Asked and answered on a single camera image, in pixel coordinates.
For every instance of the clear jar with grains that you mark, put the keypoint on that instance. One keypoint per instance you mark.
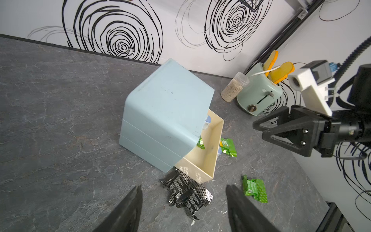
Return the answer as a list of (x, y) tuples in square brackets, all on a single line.
[(234, 87)]

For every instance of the mint green toaster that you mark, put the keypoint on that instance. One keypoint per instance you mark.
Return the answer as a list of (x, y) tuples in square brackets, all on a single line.
[(259, 93)]

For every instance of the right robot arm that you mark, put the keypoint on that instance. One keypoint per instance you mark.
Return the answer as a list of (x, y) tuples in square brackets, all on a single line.
[(329, 116)]

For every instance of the black cookie pack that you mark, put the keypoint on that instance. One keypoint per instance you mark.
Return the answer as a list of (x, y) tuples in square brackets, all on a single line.
[(177, 184), (193, 199)]

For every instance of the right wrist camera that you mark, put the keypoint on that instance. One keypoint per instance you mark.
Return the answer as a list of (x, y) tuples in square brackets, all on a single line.
[(312, 81)]

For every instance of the light blue drawer cabinet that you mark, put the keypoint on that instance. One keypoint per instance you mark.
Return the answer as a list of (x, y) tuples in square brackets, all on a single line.
[(164, 116)]

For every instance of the yellow toast slice left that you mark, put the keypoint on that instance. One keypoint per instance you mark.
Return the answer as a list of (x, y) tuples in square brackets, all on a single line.
[(268, 65)]

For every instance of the black cookie pack left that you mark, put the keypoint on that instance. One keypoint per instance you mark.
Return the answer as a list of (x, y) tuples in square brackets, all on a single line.
[(177, 184)]

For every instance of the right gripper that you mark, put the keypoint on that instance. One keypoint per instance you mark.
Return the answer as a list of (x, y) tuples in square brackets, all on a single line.
[(312, 130)]

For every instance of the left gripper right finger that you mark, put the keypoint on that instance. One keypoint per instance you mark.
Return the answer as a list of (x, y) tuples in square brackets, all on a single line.
[(243, 215)]

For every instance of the yellow toast slice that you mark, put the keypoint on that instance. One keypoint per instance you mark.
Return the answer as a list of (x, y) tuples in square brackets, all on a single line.
[(280, 74), (268, 65)]

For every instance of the yellow toast slice right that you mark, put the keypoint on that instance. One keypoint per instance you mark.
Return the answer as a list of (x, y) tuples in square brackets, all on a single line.
[(280, 74)]

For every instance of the cream drawer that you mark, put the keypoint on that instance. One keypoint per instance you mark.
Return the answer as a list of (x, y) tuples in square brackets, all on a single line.
[(199, 164)]

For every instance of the black cookie pack right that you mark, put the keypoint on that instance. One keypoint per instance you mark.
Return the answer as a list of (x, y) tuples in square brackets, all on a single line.
[(193, 199)]

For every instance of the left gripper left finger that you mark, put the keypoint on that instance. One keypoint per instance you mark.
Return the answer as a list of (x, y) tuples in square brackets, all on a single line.
[(126, 215)]

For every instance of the green cookie pack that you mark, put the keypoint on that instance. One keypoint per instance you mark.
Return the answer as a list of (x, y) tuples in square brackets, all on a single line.
[(227, 147), (255, 188), (200, 143)]

